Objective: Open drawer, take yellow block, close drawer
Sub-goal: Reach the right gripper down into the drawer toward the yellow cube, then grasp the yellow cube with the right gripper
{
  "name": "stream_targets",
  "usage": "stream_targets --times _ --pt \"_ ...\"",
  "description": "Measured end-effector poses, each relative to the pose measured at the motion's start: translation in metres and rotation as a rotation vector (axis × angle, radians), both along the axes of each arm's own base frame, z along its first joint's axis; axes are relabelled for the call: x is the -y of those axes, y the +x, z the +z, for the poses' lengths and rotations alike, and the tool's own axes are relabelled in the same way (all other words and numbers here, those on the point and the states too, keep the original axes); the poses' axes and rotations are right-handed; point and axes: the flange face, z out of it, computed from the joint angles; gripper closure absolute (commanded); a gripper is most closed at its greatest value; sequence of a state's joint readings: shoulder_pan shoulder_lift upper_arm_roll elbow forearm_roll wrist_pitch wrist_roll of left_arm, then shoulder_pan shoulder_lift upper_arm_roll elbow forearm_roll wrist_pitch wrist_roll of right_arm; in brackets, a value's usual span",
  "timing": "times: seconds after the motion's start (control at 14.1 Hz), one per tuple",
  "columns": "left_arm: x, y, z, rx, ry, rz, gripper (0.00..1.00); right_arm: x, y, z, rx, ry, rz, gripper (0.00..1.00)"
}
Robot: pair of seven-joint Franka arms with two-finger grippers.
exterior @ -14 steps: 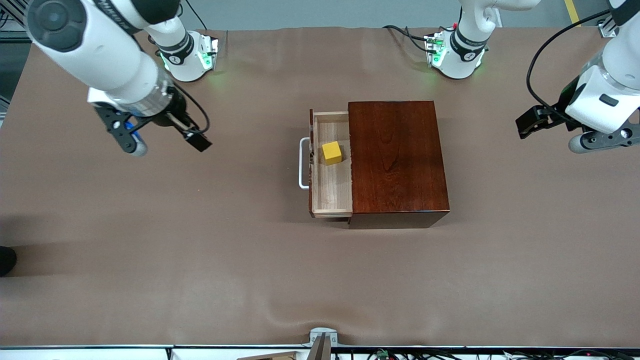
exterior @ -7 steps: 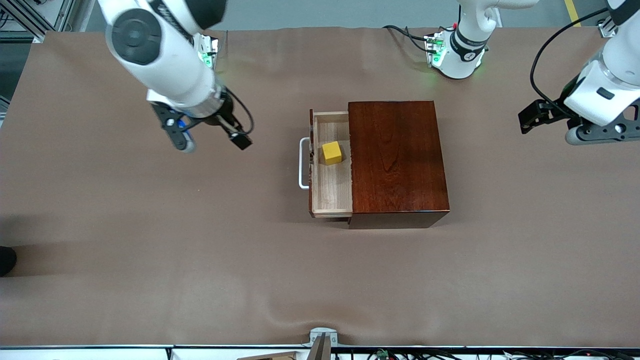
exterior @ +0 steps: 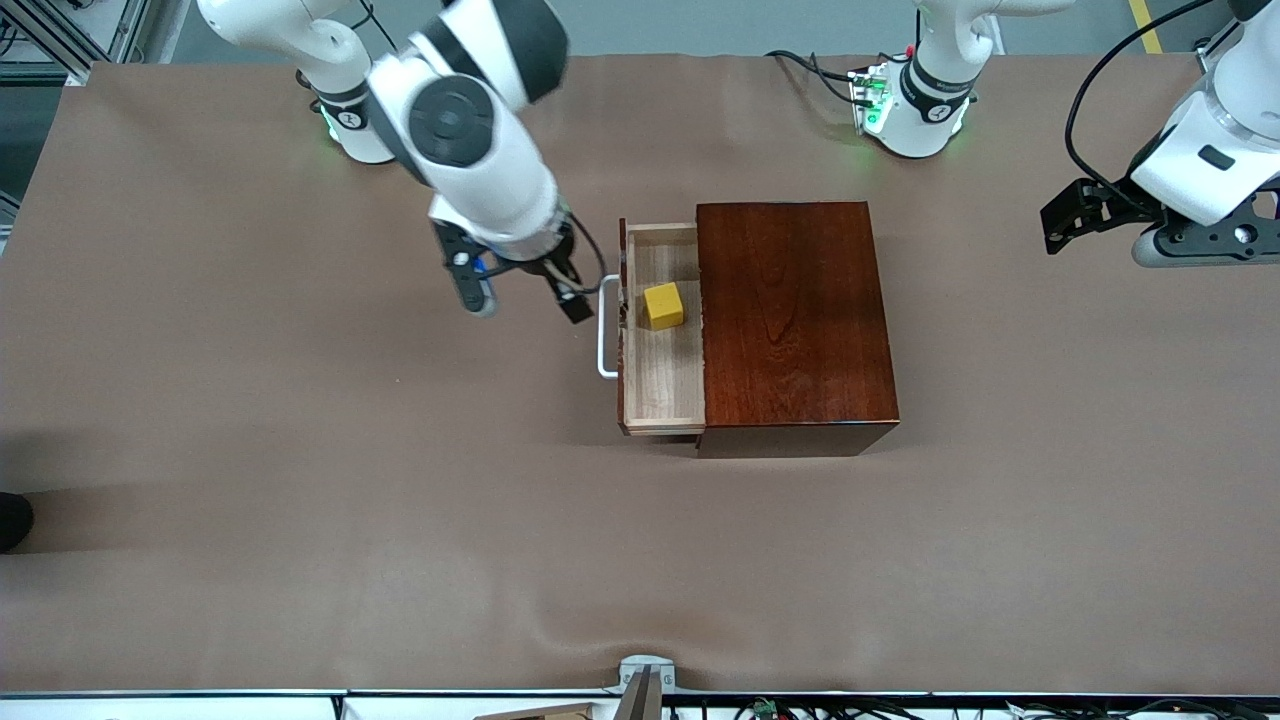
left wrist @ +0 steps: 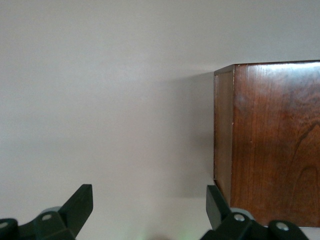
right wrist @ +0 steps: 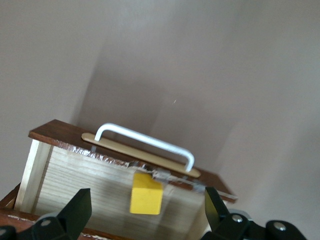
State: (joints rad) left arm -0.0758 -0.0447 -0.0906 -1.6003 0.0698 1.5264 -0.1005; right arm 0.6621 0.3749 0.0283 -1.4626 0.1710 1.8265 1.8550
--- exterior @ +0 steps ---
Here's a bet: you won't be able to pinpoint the yellow block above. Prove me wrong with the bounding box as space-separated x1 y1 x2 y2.
642 282 686 332

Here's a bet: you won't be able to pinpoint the wooden drawer with white handle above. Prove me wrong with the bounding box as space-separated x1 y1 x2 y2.
596 218 709 439

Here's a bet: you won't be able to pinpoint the dark brown wooden cabinet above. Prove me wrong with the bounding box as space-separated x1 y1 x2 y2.
695 201 900 459

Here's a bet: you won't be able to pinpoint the brown table cloth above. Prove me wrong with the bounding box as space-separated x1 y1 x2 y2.
0 52 1280 697

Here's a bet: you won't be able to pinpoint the brown flat board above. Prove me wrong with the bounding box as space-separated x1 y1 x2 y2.
474 702 602 720

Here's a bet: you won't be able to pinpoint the black round object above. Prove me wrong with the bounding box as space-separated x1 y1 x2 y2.
0 491 35 554

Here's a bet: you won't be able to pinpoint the aluminium profile post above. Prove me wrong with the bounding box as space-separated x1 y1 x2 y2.
1198 15 1243 73

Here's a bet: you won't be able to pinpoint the black base cables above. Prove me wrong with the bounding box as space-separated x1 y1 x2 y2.
764 47 867 107

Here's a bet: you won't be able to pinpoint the grey metal camera bracket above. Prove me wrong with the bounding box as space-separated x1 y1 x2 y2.
616 654 677 720

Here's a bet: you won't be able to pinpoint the aluminium frame structure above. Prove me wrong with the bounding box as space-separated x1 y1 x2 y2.
0 0 151 87

